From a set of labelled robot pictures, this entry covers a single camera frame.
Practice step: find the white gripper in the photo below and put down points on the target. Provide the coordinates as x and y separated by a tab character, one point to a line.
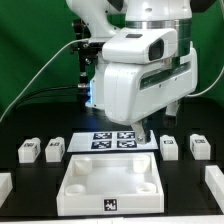
133	92

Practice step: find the white obstacle wall left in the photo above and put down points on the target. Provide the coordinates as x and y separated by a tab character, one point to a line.
5	186

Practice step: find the white obstacle wall right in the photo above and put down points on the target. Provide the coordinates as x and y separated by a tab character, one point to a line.
214	179

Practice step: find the white obstacle wall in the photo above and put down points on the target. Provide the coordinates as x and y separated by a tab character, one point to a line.
214	179
5	186

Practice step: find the white sheet with markers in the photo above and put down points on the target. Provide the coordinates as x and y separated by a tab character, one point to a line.
108	141

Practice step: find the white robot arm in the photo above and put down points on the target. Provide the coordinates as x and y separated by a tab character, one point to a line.
106	18

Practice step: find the white square tabletop tray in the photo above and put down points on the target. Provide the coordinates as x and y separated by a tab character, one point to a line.
111	184

